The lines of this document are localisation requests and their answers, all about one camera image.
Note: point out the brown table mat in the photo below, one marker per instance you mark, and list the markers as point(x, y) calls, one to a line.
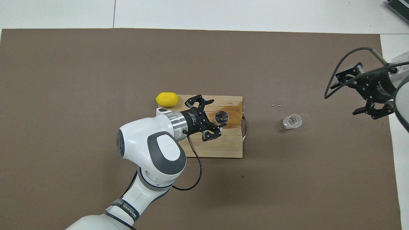
point(127, 64)

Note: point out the steel double jigger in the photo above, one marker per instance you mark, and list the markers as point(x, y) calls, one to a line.
point(221, 117)

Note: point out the small clear glass cup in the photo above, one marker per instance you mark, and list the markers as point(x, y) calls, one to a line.
point(292, 121)

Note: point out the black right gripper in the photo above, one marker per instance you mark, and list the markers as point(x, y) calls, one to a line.
point(380, 86)

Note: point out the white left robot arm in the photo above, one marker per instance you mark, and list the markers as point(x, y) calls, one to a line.
point(143, 143)

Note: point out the wooden cutting board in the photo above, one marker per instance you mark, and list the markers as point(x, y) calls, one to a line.
point(223, 147)

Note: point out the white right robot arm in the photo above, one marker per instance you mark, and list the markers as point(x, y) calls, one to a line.
point(403, 105)

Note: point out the grey ribbed device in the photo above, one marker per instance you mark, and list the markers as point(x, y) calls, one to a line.
point(401, 5)

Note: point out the yellow lemon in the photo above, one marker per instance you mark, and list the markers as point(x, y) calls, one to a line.
point(166, 99)

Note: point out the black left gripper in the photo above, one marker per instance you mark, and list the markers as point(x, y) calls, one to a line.
point(195, 120)

